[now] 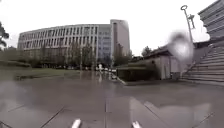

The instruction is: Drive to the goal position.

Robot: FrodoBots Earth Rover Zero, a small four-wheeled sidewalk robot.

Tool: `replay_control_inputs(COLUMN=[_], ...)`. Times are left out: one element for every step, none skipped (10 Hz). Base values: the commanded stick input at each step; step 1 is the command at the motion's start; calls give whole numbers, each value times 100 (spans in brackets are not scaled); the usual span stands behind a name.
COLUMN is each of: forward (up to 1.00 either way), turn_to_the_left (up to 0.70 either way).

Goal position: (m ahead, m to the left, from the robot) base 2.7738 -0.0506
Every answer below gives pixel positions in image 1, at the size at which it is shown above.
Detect person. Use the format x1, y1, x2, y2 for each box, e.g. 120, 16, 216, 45
97, 63, 104, 73

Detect dark green hedge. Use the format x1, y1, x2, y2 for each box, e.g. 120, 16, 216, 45
115, 63, 160, 83

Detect wet grey paved plaza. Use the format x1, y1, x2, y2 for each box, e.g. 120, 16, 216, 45
0, 70, 224, 128

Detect long curved pale building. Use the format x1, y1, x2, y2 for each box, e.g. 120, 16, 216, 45
17, 18, 131, 69

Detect small grey building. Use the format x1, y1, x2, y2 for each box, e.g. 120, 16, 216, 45
143, 46, 183, 81

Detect row of trees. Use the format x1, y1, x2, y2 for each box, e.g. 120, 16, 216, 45
0, 42, 114, 70

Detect robot's own part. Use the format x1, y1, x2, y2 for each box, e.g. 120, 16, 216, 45
70, 118, 82, 128
131, 120, 142, 128

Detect green lawn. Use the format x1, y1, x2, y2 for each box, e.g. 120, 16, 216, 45
0, 67, 83, 81

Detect grey concrete stairs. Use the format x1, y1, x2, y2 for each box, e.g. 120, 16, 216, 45
179, 42, 224, 87

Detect grey layered building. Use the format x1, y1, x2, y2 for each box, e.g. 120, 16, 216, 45
197, 0, 224, 43

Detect tree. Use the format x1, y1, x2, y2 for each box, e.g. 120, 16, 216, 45
0, 21, 10, 49

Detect tall lamp post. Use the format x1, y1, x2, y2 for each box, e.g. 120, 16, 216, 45
180, 4, 197, 44

